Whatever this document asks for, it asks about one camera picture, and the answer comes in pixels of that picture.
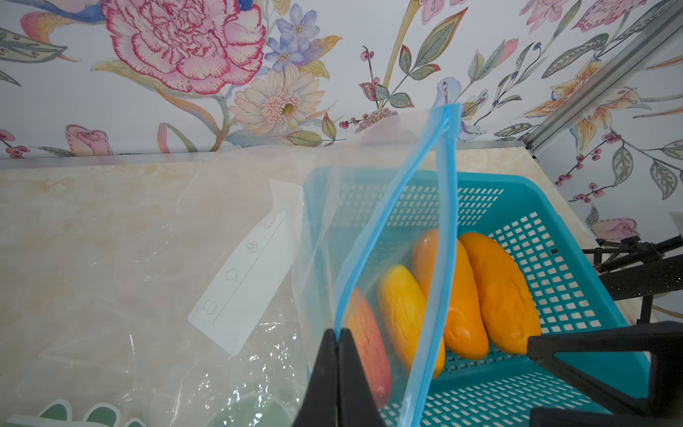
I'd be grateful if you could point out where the orange mango right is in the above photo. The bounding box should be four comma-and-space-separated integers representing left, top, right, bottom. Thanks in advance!
459, 232, 542, 355

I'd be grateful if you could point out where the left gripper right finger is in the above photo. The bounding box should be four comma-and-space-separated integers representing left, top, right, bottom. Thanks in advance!
338, 328, 385, 427

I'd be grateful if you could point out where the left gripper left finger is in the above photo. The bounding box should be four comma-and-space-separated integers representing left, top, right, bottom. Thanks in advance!
292, 329, 339, 427

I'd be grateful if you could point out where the small yellow mango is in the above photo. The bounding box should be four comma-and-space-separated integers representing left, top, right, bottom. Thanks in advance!
377, 264, 427, 373

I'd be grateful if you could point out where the large orange mango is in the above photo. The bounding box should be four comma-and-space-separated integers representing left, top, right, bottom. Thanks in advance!
412, 229, 489, 360

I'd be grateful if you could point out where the small red-yellow mango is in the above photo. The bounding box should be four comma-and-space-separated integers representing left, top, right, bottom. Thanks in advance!
346, 288, 392, 409

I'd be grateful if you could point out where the teal plastic basket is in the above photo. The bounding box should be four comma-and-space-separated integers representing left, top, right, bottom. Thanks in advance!
298, 167, 626, 426

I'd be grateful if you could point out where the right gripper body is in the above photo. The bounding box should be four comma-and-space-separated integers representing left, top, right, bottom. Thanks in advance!
599, 255, 682, 301

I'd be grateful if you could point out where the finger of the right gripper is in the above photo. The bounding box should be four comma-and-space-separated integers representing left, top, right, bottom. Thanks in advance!
529, 407, 682, 427
528, 321, 682, 418

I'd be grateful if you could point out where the clear zip-top bag blue zipper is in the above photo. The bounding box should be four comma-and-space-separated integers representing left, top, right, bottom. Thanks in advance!
1, 104, 461, 426

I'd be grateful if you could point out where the right aluminium corner post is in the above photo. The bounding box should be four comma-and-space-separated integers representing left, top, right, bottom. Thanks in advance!
524, 1, 682, 154

